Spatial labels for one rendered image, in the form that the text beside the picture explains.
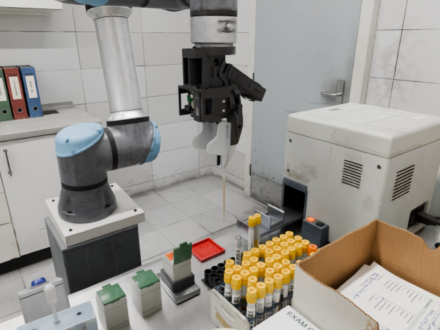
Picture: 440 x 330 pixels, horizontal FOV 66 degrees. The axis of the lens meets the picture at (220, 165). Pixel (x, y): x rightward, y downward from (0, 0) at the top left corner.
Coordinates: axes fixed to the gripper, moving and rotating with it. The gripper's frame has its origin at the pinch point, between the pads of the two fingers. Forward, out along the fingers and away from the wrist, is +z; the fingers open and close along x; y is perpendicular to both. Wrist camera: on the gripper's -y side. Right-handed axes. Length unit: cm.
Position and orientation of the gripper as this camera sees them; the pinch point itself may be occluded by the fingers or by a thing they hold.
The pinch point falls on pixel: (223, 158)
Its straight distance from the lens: 63.9
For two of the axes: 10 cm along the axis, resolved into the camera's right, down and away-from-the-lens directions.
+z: 0.0, 9.4, 3.5
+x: 6.2, 2.8, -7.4
